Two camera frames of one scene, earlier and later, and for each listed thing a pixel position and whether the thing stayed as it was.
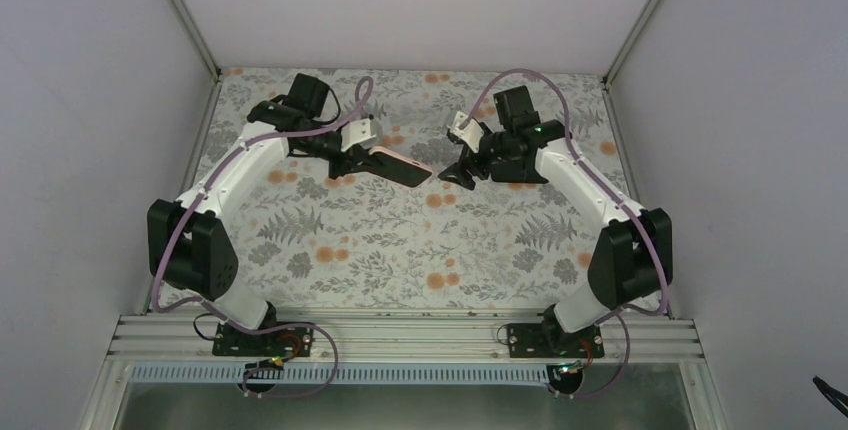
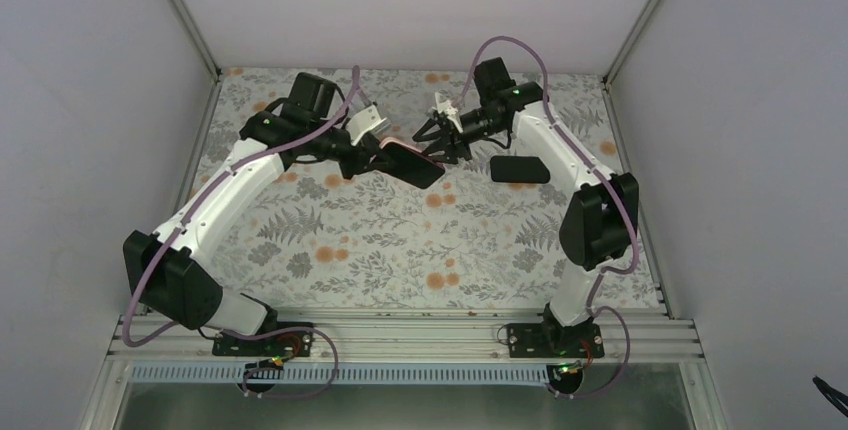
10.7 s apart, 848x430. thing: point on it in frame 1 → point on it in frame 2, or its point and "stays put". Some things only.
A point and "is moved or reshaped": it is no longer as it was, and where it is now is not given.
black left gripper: (349, 163) stays put
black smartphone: (398, 171) is moved or reshaped
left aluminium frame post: (185, 14) stays put
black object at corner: (836, 398) stays put
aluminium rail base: (413, 338) stays put
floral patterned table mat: (586, 102) stays put
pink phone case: (384, 150) is moved or reshaped
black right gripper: (460, 169) → (454, 150)
